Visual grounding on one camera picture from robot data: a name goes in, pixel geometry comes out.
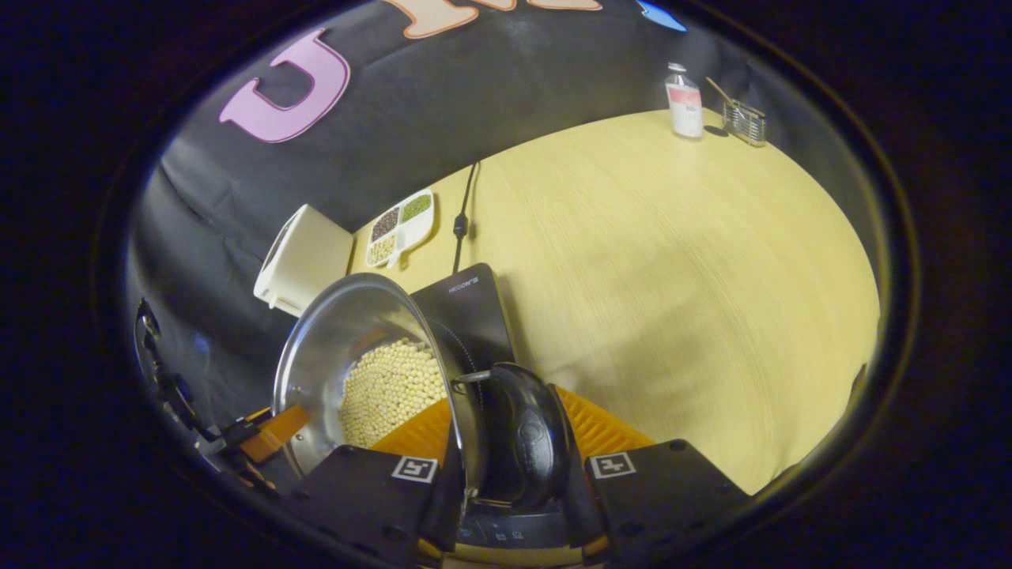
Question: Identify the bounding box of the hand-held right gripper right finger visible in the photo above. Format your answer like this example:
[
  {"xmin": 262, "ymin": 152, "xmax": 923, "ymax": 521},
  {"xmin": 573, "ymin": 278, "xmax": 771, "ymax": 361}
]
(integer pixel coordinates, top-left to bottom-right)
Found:
[{"xmin": 553, "ymin": 385, "xmax": 752, "ymax": 563}]

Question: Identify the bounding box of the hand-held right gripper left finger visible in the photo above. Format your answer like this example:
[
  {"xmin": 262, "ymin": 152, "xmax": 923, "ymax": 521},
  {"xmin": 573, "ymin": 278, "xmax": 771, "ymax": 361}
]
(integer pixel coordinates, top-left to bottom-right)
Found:
[{"xmin": 281, "ymin": 395, "xmax": 467, "ymax": 563}]

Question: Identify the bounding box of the steel pot with black handles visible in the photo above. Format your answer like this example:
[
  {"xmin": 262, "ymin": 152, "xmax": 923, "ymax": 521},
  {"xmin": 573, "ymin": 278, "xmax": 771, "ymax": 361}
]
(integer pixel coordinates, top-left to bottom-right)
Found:
[{"xmin": 271, "ymin": 273, "xmax": 572, "ymax": 511}]

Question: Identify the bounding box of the black induction cooktop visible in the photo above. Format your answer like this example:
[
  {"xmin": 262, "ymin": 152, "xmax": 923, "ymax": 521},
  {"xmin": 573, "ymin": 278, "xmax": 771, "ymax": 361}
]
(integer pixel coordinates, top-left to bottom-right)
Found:
[{"xmin": 410, "ymin": 262, "xmax": 570, "ymax": 550}]

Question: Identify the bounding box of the pile of yellow beans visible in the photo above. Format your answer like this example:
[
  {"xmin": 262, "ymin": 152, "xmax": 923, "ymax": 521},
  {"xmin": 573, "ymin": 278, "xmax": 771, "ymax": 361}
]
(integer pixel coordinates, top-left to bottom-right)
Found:
[{"xmin": 340, "ymin": 338, "xmax": 448, "ymax": 449}]

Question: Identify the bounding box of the white toaster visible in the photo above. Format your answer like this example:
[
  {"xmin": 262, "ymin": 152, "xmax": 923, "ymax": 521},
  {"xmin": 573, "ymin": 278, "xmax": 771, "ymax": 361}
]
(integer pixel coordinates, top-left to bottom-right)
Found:
[{"xmin": 253, "ymin": 204, "xmax": 355, "ymax": 318}]

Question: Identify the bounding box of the white divided bean tray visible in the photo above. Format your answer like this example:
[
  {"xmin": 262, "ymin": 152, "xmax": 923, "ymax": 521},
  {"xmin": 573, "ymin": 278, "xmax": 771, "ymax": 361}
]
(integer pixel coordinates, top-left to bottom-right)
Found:
[{"xmin": 365, "ymin": 188, "xmax": 436, "ymax": 269}]

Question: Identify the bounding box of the clear bottle with pink label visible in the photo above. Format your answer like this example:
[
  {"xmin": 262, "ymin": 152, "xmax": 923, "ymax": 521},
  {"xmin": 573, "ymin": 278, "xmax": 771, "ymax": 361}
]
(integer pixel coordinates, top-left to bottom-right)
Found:
[{"xmin": 665, "ymin": 62, "xmax": 704, "ymax": 141}]

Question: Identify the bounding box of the black backdrop cloth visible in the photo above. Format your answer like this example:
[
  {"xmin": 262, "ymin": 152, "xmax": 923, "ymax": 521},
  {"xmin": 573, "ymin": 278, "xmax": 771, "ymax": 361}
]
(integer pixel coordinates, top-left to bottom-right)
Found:
[{"xmin": 126, "ymin": 0, "xmax": 886, "ymax": 443}]

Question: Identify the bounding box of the black power cable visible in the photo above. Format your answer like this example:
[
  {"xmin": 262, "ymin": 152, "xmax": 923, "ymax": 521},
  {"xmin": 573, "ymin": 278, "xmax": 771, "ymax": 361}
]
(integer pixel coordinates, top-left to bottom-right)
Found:
[{"xmin": 451, "ymin": 162, "xmax": 481, "ymax": 275}]

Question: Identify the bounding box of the wire mesh basket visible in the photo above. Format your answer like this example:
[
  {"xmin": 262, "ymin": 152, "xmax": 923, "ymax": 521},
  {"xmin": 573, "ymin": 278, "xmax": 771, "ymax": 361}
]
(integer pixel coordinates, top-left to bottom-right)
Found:
[{"xmin": 723, "ymin": 100, "xmax": 768, "ymax": 148}]

